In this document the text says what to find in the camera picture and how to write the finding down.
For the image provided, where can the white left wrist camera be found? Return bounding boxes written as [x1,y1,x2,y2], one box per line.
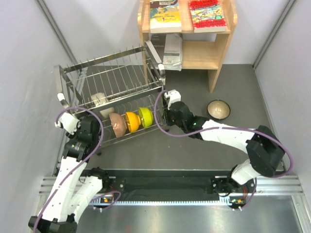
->
[54,112,81,135]

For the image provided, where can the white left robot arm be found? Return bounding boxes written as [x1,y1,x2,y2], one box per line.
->
[28,116,110,233]

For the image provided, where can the steel two-tier dish rack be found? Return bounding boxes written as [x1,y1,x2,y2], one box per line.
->
[53,41,166,148]

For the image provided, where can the lime green bowl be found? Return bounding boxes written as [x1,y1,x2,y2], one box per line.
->
[138,107,154,129]

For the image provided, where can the orange bowl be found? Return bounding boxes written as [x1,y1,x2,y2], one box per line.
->
[125,112,141,133]

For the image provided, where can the red colourful cover book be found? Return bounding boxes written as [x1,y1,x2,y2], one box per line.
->
[188,0,227,33]

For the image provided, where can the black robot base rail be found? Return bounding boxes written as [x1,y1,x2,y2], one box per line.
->
[82,168,258,202]

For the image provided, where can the cream ceramic bowl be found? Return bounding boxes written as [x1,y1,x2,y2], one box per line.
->
[91,92,115,119]

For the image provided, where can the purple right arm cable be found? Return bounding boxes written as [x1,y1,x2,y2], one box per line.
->
[154,91,294,211]

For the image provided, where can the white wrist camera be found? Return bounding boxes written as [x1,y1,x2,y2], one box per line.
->
[54,112,81,135]
[164,89,181,105]

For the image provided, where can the dark blue bowl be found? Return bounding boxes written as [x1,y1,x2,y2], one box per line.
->
[207,100,231,120]

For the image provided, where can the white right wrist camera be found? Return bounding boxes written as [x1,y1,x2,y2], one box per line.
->
[164,89,181,105]

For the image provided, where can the wooden shelf unit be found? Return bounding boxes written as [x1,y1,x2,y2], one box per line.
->
[137,0,238,93]

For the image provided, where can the yellow blue cover book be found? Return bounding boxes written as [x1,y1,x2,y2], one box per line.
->
[150,0,182,33]

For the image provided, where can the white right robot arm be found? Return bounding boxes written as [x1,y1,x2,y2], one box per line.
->
[164,101,285,194]

